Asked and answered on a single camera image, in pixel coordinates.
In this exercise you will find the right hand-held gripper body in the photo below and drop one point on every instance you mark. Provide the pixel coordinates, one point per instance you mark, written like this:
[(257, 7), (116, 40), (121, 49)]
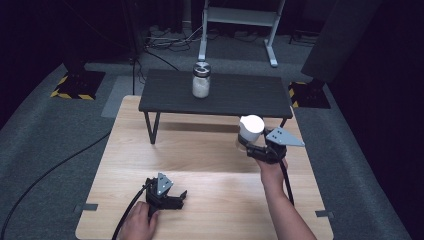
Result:
[(281, 139)]

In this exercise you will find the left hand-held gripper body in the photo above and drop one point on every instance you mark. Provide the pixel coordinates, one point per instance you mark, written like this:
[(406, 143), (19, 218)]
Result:
[(163, 186)]

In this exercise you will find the white cup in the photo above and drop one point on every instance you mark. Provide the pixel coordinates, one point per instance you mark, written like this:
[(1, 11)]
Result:
[(251, 128)]

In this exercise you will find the black desktop shelf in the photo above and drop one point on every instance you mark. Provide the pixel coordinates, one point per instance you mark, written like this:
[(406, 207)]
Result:
[(233, 95)]

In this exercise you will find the glass jar with silver lid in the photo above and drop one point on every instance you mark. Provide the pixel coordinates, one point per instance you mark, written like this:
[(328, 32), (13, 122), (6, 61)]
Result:
[(201, 83)]

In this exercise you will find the person's right hand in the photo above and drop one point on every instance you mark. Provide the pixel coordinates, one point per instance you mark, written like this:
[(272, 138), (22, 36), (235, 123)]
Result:
[(273, 175)]

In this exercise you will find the person's left hand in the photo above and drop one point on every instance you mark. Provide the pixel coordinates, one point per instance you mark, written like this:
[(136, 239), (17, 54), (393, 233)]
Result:
[(136, 223)]

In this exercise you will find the black yellow-striped floor plate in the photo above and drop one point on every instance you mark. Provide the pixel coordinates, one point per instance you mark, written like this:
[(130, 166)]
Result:
[(310, 96), (78, 85)]

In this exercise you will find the grey tape strip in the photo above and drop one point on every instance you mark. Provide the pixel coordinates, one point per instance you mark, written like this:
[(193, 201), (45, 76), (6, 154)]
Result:
[(325, 214), (87, 207)]

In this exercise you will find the grey panel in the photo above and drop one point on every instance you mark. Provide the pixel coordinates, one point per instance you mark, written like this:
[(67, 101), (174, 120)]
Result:
[(340, 40)]

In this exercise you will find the white metal stand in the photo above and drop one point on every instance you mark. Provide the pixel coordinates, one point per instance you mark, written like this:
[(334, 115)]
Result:
[(240, 16)]

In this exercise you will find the dark metal pole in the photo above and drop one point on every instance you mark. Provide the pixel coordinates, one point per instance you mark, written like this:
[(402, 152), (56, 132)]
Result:
[(133, 40)]

